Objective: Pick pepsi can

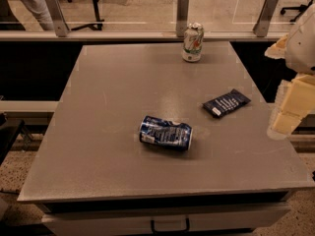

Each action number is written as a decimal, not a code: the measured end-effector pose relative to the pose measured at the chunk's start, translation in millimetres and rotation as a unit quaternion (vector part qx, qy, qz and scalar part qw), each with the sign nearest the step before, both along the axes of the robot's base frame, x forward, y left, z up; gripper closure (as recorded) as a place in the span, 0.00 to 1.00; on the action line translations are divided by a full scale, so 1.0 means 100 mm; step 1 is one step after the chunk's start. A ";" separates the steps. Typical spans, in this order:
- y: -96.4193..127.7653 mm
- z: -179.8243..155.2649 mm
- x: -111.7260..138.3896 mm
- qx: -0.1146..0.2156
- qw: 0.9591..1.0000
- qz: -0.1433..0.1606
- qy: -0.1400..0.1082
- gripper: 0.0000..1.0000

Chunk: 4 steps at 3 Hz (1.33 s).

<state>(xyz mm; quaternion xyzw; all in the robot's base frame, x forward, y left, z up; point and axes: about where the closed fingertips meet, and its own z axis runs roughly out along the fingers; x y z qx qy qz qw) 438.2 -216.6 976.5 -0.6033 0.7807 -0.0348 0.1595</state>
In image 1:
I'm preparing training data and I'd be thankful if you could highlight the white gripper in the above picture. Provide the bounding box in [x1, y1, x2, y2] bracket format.
[265, 4, 315, 136]

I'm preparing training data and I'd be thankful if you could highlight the blue pepsi can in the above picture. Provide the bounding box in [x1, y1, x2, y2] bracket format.
[139, 116, 193, 151]

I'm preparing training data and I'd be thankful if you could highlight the white green soda can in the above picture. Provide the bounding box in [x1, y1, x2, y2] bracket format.
[182, 23, 204, 62]

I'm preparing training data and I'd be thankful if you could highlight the dark blue snack wrapper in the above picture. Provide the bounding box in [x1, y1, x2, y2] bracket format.
[203, 89, 250, 118]

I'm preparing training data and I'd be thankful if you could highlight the black office chair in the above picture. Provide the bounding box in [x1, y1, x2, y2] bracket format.
[280, 0, 314, 23]

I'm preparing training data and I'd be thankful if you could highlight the grey table drawer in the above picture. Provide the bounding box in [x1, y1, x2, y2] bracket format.
[42, 202, 290, 236]

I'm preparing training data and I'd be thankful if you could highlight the black stand with base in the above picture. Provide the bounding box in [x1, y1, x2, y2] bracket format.
[71, 0, 104, 30]

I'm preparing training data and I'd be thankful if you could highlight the person in grey trousers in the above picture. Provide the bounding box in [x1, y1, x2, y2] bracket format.
[20, 0, 54, 30]

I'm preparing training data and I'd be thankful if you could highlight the black object at left edge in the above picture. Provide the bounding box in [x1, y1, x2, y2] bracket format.
[0, 113, 25, 165]

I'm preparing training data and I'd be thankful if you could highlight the right metal railing bracket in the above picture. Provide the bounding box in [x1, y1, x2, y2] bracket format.
[253, 0, 279, 37]

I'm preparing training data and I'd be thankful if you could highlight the metal railing bracket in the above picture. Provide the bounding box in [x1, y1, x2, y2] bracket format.
[253, 0, 279, 37]
[176, 0, 189, 37]
[45, 0, 69, 37]

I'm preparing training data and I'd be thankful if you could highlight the middle metal railing bracket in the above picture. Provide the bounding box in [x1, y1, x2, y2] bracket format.
[176, 0, 189, 37]

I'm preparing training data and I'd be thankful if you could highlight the black drawer handle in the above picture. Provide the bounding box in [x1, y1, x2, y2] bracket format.
[150, 218, 190, 235]

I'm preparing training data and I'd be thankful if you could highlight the horizontal metal rail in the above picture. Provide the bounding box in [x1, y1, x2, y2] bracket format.
[0, 30, 286, 42]

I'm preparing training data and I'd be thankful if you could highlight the left metal railing bracket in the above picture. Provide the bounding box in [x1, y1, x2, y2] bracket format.
[45, 0, 69, 37]

